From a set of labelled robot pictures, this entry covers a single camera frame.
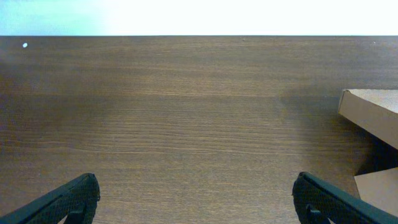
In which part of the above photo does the open cardboard box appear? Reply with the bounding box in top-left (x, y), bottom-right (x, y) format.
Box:
top-left (338, 89), bottom-right (397, 216)

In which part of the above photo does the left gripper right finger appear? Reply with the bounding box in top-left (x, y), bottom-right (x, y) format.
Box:
top-left (292, 172), bottom-right (397, 224)

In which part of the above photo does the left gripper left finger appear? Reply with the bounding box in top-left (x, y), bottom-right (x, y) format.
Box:
top-left (1, 173), bottom-right (100, 224)

